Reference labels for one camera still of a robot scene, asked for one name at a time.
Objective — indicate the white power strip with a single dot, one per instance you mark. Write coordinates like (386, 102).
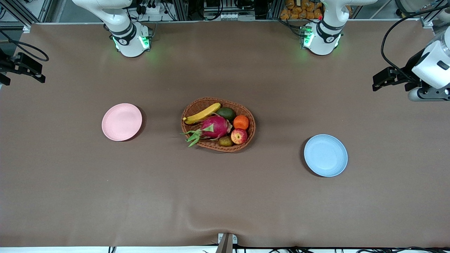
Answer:
(151, 8)

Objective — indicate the metal table edge bracket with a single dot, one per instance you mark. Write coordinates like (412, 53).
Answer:
(226, 242)

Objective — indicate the orange mandarin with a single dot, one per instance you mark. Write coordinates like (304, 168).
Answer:
(241, 122)

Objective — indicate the green avocado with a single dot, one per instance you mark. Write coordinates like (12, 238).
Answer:
(226, 113)

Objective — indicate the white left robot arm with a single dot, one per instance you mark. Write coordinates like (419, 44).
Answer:
(321, 42)

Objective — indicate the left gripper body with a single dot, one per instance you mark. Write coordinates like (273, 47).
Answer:
(410, 69)

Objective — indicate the blue round plate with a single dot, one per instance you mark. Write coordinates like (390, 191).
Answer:
(325, 155)

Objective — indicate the pink dragon fruit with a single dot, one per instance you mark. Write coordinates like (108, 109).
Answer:
(215, 127)

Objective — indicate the red yellow apple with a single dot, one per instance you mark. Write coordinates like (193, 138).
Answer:
(239, 136)

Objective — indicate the brown wicker basket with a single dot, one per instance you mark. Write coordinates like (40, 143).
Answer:
(246, 138)

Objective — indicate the brown kiwi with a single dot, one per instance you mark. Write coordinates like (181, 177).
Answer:
(225, 141)

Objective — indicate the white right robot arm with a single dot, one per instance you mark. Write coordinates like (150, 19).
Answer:
(128, 42)

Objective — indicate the yellow banana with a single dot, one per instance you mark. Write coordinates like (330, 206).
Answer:
(202, 114)

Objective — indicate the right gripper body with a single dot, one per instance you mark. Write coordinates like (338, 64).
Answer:
(7, 65)

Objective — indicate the bag of orange fruit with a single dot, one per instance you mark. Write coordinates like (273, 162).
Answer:
(299, 10)

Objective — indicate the pink round plate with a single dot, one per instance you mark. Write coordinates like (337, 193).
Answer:
(121, 122)

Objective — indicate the brown table cover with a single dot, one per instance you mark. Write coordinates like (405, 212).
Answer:
(225, 193)

